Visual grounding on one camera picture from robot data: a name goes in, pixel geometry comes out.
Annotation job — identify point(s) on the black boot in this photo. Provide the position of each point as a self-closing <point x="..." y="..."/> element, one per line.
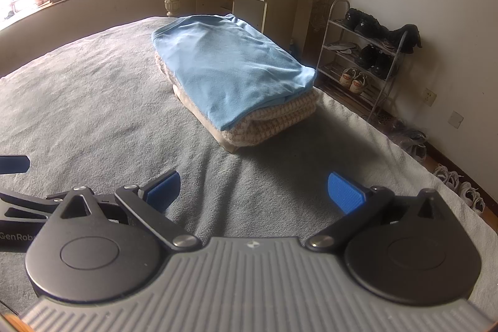
<point x="404" y="36"/>

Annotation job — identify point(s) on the cream desk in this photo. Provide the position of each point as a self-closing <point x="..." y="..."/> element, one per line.
<point x="280" y="5"/>

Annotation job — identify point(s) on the grey insole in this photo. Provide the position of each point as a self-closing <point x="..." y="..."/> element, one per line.
<point x="344" y="47"/>

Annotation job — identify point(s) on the black shoe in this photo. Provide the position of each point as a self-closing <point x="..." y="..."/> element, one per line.
<point x="383" y="63"/>
<point x="356" y="19"/>
<point x="367" y="56"/>
<point x="371" y="26"/>

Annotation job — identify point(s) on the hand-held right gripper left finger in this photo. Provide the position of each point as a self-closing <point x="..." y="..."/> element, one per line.
<point x="165" y="192"/>

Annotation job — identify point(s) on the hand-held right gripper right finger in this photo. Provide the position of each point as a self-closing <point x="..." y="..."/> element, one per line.
<point x="346" y="192"/>

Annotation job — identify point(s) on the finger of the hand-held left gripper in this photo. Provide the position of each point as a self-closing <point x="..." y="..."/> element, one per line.
<point x="15" y="164"/>
<point x="27" y="204"/>

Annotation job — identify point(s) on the white wall socket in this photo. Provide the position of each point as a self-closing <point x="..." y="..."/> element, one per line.
<point x="430" y="96"/>
<point x="456" y="119"/>

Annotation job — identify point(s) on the light blue t-shirt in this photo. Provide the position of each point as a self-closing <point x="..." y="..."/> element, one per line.
<point x="233" y="71"/>

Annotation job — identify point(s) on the cream bedpost finial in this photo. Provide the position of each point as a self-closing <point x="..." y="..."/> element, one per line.
<point x="172" y="1"/>

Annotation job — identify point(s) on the metal shoe rack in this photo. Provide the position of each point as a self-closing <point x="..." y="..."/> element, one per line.
<point x="325" y="44"/>

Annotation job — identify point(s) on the white sneaker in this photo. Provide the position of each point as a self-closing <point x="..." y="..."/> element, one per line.
<point x="447" y="177"/>
<point x="472" y="199"/>
<point x="347" y="77"/>
<point x="358" y="84"/>

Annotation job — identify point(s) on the grey sneaker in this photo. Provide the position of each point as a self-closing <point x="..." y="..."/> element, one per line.
<point x="408" y="131"/>
<point x="415" y="151"/>

